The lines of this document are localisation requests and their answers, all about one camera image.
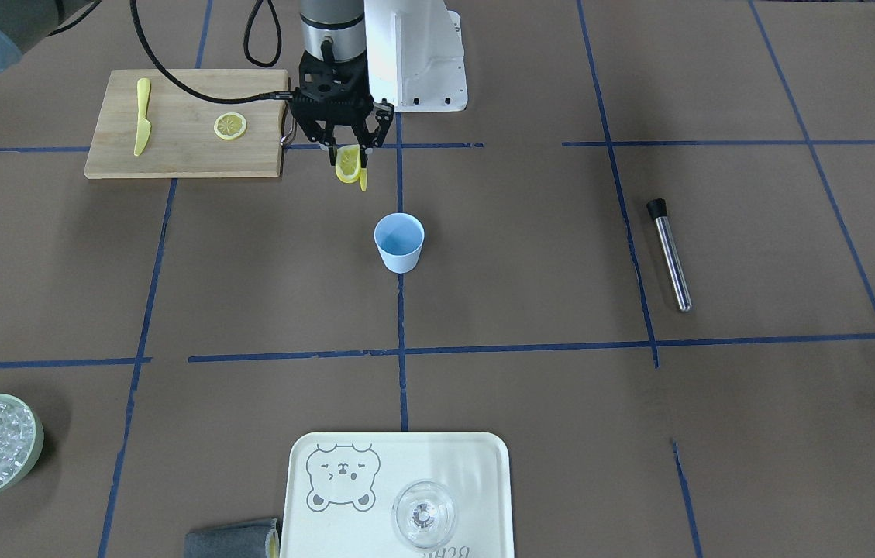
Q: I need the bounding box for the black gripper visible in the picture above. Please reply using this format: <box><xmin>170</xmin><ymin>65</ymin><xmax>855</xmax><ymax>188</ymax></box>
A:
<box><xmin>289</xmin><ymin>52</ymin><xmax>394</xmax><ymax>171</ymax></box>

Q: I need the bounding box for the lemon slice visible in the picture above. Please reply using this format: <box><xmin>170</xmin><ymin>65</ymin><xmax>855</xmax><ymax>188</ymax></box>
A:
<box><xmin>335</xmin><ymin>144</ymin><xmax>367</xmax><ymax>193</ymax></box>
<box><xmin>212</xmin><ymin>111</ymin><xmax>248</xmax><ymax>141</ymax></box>

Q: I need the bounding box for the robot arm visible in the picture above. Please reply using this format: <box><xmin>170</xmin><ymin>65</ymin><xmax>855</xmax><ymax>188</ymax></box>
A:
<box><xmin>0</xmin><ymin>1</ymin><xmax>395</xmax><ymax>164</ymax></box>

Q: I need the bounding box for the light blue cup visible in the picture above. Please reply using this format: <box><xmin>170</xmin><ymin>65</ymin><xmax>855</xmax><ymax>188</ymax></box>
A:
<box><xmin>373</xmin><ymin>212</ymin><xmax>425</xmax><ymax>274</ymax></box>

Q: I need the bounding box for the lemon slice on board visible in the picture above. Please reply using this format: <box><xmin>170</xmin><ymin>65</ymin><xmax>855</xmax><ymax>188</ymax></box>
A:
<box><xmin>212</xmin><ymin>111</ymin><xmax>248</xmax><ymax>141</ymax></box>

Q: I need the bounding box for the wooden cutting board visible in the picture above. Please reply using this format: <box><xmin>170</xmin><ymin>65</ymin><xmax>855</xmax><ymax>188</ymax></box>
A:
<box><xmin>85</xmin><ymin>68</ymin><xmax>286</xmax><ymax>180</ymax></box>

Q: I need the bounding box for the yellow plastic knife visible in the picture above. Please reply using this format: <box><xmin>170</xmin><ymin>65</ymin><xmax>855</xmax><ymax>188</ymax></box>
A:
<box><xmin>133</xmin><ymin>77</ymin><xmax>153</xmax><ymax>157</ymax></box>

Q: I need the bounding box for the metal muddler stick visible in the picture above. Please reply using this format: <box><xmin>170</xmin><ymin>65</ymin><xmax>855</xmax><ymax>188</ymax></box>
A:
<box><xmin>646</xmin><ymin>198</ymin><xmax>693</xmax><ymax>313</ymax></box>

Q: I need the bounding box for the cream bear tray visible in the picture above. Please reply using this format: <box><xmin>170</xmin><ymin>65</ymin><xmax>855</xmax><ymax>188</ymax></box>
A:
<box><xmin>279</xmin><ymin>432</ymin><xmax>515</xmax><ymax>557</ymax></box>

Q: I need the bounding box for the clear wine glass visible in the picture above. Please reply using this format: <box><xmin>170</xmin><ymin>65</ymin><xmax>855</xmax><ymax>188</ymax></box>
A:
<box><xmin>391</xmin><ymin>480</ymin><xmax>458</xmax><ymax>551</ymax></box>

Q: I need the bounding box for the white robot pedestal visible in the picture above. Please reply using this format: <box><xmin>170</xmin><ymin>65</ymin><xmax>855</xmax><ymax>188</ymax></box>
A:
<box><xmin>363</xmin><ymin>1</ymin><xmax>469</xmax><ymax>113</ymax></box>

